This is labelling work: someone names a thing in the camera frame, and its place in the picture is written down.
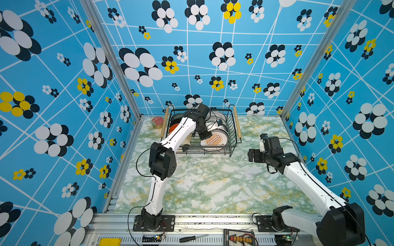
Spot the white plate orange sunburst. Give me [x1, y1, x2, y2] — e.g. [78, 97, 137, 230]
[200, 129, 228, 152]

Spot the black wire dish rack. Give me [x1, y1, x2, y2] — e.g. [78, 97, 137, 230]
[151, 104, 242, 157]

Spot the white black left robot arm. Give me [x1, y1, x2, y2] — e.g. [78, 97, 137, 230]
[141, 104, 212, 230]

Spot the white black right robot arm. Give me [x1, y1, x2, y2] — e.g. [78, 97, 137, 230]
[248, 133, 369, 246]

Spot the white plate green rim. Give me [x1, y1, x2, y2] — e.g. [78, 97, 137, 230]
[209, 111, 227, 121]

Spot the red tape roll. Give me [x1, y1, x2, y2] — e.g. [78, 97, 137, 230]
[151, 116, 164, 129]

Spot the black terminal board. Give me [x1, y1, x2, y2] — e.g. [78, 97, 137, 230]
[224, 229, 257, 246]

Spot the yellow box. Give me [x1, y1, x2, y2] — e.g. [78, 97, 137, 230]
[99, 238, 122, 246]

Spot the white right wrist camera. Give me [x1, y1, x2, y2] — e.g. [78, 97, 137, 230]
[260, 133, 270, 152]

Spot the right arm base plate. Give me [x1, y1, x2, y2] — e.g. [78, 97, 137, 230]
[252, 215, 300, 234]

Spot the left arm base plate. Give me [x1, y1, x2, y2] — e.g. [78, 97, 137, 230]
[132, 215, 175, 232]

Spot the black handled screwdriver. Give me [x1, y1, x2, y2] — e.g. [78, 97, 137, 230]
[179, 234, 209, 243]

